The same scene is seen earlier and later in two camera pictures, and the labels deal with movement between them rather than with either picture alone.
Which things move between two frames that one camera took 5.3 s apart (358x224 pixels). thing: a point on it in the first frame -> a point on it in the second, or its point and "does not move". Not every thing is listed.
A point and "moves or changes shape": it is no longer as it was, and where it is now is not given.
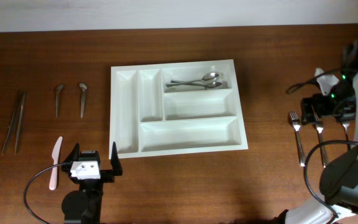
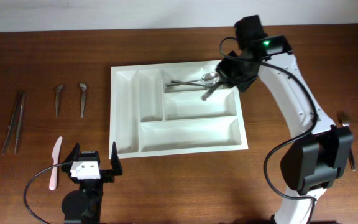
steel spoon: [211, 85] does not move
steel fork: [296, 126] moves or changes shape
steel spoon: [207, 77] does not move
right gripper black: [322, 109] -> [223, 66]
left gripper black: [109, 174] does not move
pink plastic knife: [55, 157] does not move
